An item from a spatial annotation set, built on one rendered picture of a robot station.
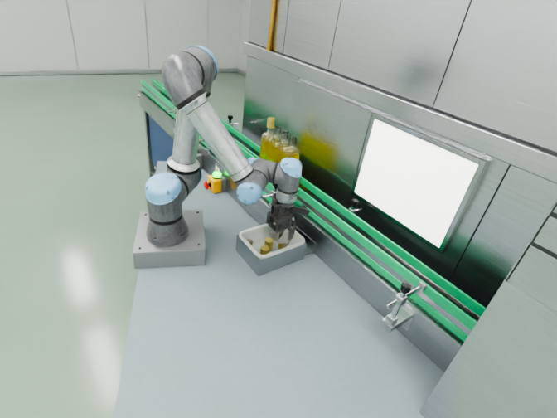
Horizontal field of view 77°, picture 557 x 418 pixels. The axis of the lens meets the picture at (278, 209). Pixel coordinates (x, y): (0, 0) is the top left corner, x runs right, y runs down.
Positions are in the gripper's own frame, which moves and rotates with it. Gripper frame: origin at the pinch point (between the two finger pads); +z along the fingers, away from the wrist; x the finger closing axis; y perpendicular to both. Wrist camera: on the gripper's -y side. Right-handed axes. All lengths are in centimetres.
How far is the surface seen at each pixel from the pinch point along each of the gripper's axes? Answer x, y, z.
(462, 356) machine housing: 72, 5, -20
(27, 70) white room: -607, 42, 77
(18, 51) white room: -610, 47, 50
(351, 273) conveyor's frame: 26.5, -11.8, 0.4
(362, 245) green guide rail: 26.3, -13.9, -11.6
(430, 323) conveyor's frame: 58, -11, -6
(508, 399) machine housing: 83, 5, -19
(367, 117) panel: 1, -30, -48
